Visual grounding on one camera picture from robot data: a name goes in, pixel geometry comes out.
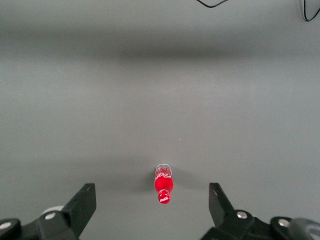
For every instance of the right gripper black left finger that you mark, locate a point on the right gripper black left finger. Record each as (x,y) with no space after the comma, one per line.
(77,207)

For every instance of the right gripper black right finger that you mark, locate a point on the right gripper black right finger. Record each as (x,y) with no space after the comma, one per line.
(225,217)

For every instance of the red cola bottle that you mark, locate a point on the red cola bottle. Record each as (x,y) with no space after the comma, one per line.
(163,183)

